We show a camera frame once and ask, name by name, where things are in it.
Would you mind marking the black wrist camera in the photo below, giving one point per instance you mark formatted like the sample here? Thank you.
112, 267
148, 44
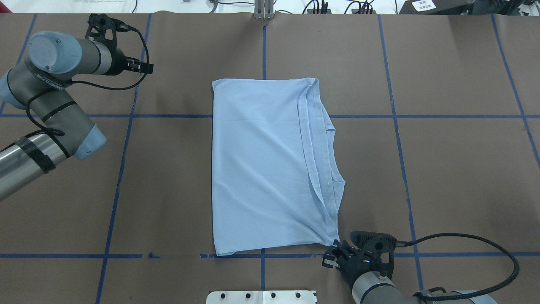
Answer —
375, 251
102, 28

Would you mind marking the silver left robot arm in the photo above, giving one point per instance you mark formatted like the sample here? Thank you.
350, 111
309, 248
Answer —
38, 86

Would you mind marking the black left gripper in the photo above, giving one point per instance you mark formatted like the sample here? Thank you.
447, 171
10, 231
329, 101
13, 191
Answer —
118, 62

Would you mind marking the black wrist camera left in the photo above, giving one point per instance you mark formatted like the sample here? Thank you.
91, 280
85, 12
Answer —
102, 28

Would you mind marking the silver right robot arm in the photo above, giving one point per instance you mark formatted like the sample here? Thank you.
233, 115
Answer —
375, 288

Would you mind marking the black box with label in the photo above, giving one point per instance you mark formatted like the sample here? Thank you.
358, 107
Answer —
435, 7

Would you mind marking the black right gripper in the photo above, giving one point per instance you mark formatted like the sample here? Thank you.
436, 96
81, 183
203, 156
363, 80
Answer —
348, 269

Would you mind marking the aluminium frame post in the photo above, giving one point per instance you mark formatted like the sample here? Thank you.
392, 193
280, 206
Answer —
264, 9

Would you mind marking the light blue t-shirt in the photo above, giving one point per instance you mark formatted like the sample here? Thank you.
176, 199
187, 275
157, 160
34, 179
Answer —
274, 177

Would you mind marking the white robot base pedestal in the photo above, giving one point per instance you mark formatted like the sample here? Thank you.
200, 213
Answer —
263, 297

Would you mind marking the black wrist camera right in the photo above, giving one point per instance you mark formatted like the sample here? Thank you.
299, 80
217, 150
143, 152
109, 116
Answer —
375, 251

